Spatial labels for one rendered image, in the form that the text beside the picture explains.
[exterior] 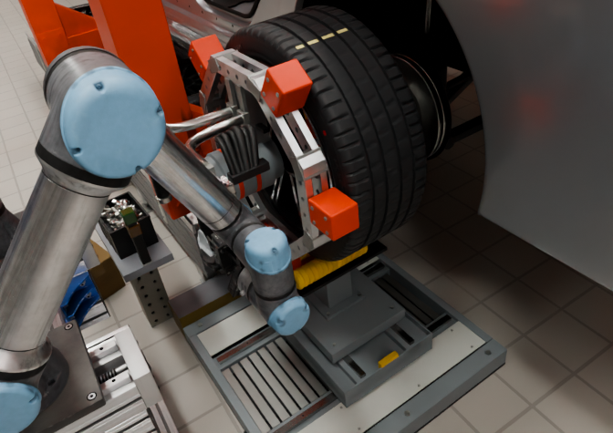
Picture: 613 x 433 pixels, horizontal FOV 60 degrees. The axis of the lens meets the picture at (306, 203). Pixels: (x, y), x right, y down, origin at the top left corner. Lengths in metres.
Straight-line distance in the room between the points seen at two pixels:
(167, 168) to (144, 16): 0.79
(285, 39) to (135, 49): 0.51
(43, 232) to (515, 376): 1.60
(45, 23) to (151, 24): 1.97
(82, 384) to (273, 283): 0.38
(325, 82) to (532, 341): 1.28
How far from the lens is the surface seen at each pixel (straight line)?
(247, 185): 1.33
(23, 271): 0.75
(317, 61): 1.21
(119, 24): 1.58
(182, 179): 0.88
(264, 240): 0.89
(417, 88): 1.50
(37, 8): 3.51
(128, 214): 1.70
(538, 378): 1.99
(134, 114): 0.65
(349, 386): 1.73
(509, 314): 2.15
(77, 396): 1.04
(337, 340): 1.74
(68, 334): 1.15
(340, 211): 1.13
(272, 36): 1.27
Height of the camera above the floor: 1.57
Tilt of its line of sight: 36 degrees down
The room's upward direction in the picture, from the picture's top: 8 degrees counter-clockwise
